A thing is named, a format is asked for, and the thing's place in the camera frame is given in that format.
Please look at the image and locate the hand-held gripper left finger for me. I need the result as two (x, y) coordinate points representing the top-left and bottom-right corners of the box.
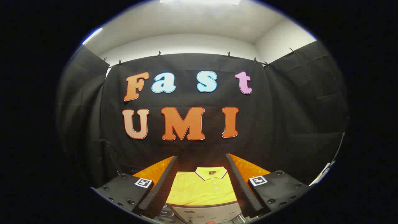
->
(91, 155), (179, 219)

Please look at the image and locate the white flat panel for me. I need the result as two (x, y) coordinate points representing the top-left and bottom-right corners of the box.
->
(309, 160), (336, 187)

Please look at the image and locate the yellow polo shirt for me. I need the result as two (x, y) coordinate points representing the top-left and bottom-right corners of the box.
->
(166, 166), (238, 206)

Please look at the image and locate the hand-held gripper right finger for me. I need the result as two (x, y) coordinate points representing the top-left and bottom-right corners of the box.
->
(225, 153), (312, 218)

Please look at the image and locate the long ceiling light strip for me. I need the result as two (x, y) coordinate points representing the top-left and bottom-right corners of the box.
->
(82, 27), (103, 46)

